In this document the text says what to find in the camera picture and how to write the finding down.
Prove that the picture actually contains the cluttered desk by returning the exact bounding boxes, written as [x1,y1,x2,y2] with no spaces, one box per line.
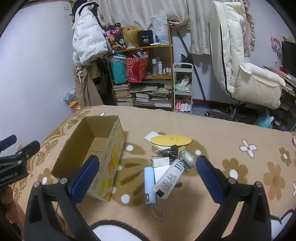
[264,66,296,109]

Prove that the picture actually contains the pink desk fan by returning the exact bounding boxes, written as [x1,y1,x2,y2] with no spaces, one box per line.
[270,37,284,63]

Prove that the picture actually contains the brown cardboard box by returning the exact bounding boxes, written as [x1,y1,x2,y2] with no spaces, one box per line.
[51,115,126,202]

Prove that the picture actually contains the yellow oval mirror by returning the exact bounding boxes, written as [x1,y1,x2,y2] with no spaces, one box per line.
[150,135,192,147]

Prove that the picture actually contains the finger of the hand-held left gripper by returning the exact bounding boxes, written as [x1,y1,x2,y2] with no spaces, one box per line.
[15,140,41,164]
[0,134,18,151]

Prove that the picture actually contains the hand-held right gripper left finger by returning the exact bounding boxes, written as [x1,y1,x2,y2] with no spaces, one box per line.
[24,155,100,241]

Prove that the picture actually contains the red patterned bag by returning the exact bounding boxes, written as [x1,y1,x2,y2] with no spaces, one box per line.
[125,57,149,83]

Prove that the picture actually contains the patterned cartoon bag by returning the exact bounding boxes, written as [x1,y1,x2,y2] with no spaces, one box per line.
[103,23,126,50]

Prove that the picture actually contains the bunch of keys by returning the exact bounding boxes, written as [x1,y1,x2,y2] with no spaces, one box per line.
[154,145,185,161]

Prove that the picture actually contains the wooden shelf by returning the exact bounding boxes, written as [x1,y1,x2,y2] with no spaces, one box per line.
[107,23,174,112]

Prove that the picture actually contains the light blue cylinder with strap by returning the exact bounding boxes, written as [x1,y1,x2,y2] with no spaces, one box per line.
[144,166,166,219]

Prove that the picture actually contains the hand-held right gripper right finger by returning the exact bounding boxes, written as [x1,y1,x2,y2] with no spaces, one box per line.
[195,155,272,241]

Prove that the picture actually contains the blonde wig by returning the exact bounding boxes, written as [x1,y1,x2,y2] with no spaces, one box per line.
[122,26,141,48]

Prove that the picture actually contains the clear plastic bag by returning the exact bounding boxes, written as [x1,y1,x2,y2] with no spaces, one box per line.
[151,15,169,45]

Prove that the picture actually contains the white puffer jacket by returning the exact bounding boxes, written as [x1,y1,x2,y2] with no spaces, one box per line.
[72,3,109,69]

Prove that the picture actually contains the black box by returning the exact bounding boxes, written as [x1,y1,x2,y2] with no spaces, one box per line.
[137,30,154,46]

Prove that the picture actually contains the cream office chair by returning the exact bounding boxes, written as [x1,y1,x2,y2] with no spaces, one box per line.
[204,1,286,122]

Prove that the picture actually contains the white storage trolley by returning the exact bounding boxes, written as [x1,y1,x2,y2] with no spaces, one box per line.
[172,62,194,114]

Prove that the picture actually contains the white lotion bottle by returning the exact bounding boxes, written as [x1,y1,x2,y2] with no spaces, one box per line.
[152,159,185,200]

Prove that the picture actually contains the small white box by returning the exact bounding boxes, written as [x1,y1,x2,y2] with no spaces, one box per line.
[151,157,170,168]

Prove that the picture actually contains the plastic bag of snacks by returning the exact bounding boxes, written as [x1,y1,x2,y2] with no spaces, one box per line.
[61,89,80,112]

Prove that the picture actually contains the silver metal tin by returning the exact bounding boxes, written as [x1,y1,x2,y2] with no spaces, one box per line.
[153,165,172,184]

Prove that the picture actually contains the stack of old books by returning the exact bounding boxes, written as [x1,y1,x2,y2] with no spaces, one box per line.
[112,83,135,106]

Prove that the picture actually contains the teal bag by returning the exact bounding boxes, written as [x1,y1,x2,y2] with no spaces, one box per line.
[110,56,127,84]

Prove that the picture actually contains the black monitor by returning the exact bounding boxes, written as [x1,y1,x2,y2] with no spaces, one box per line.
[281,40,296,77]

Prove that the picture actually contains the teal plush toy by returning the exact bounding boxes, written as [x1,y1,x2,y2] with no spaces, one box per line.
[254,113,276,129]

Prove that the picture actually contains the pile of magazines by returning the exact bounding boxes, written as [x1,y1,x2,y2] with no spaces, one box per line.
[131,80,173,108]

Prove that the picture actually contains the white power bank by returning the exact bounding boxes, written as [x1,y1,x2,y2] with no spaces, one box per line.
[143,131,167,151]

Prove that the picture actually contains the person's left hand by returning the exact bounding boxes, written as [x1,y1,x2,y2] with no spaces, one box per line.
[0,185,15,205]

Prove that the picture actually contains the beige trousers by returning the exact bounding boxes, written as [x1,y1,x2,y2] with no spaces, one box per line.
[73,66,104,107]

